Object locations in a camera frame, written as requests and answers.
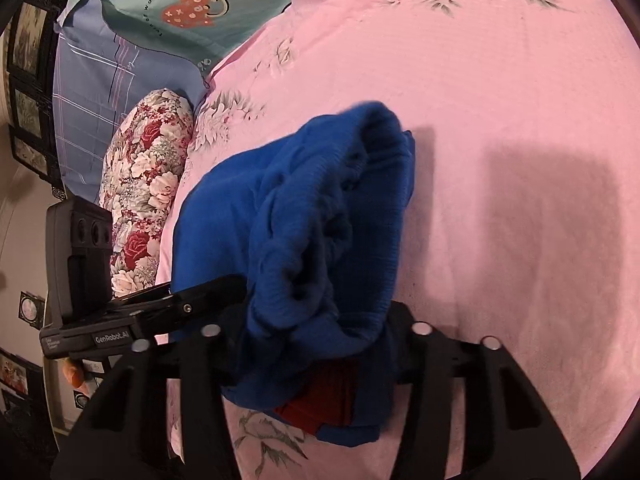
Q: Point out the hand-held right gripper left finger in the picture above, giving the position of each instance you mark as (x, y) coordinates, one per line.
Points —
(200, 360)

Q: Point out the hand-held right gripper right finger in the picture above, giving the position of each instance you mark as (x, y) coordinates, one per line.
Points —
(406, 340)

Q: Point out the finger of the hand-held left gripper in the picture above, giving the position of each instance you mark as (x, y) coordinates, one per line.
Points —
(200, 302)
(145, 294)

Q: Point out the blue and red sweatshirt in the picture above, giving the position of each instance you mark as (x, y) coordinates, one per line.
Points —
(300, 210)

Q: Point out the person's left hand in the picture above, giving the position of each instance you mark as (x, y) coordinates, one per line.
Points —
(73, 374)

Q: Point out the red white floral bolster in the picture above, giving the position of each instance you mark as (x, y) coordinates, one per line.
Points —
(145, 170)

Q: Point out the blue plaid pillow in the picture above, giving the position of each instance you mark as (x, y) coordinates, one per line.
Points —
(85, 110)

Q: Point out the dark framed picture panel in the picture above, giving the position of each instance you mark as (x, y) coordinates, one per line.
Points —
(30, 50)

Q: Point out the pink floral bedsheet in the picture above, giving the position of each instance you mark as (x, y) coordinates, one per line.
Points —
(500, 110)

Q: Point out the small framed wall pictures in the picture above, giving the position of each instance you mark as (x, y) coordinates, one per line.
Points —
(15, 375)

